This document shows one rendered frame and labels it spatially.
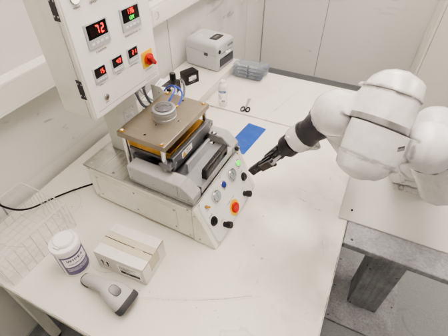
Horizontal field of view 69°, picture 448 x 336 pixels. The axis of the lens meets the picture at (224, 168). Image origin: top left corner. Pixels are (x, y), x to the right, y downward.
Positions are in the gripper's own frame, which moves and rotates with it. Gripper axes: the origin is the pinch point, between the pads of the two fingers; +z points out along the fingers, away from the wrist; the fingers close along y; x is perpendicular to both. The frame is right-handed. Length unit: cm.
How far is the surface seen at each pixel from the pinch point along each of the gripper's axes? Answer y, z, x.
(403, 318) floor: -18, 28, 118
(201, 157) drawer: 11.0, 3.3, -18.3
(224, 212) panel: 17.9, 9.2, 0.9
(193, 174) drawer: 18.9, 2.8, -16.6
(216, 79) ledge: -70, 40, -36
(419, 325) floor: -18, 23, 124
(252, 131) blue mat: -38.7, 22.7, -4.9
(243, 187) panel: 2.8, 10.0, 2.6
